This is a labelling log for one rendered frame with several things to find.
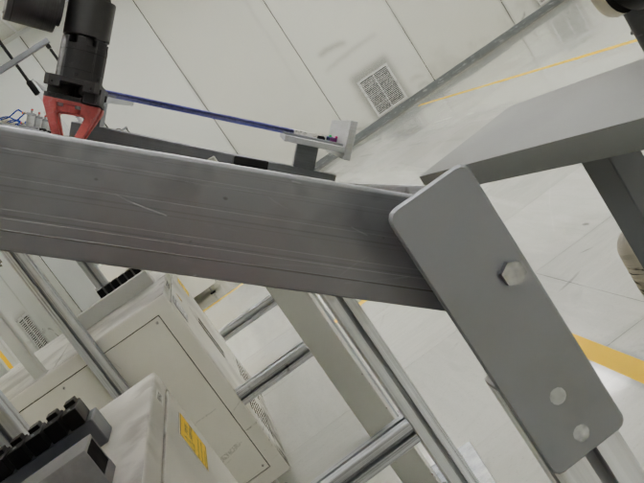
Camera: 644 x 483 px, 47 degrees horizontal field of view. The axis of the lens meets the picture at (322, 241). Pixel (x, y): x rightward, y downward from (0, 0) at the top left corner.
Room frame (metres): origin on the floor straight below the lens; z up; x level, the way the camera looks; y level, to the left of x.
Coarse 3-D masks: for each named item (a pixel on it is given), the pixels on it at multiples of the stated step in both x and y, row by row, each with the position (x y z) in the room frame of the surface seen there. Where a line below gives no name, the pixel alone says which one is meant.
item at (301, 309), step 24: (288, 312) 1.36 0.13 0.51; (312, 312) 1.36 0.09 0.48; (312, 336) 1.36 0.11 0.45; (336, 336) 1.36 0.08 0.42; (336, 360) 1.36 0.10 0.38; (336, 384) 1.36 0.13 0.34; (360, 384) 1.36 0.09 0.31; (360, 408) 1.36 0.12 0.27; (384, 408) 1.36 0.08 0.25; (408, 456) 1.36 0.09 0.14; (408, 480) 1.36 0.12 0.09; (432, 480) 1.36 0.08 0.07; (480, 480) 1.36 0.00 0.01
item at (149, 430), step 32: (160, 384) 1.04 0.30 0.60; (128, 416) 0.92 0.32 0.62; (160, 416) 0.91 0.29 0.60; (128, 448) 0.79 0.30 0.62; (160, 448) 0.80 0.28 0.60; (192, 448) 0.93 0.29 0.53; (128, 480) 0.69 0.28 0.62; (160, 480) 0.72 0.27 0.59; (192, 480) 0.82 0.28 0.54; (224, 480) 0.98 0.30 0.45
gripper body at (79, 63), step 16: (64, 48) 0.97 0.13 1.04; (80, 48) 0.96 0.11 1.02; (96, 48) 0.97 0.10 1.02; (64, 64) 0.96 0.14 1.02; (80, 64) 0.96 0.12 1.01; (96, 64) 0.97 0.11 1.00; (48, 80) 0.93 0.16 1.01; (64, 80) 0.94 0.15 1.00; (80, 80) 0.94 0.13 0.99; (96, 80) 0.97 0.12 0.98; (80, 96) 0.98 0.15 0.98
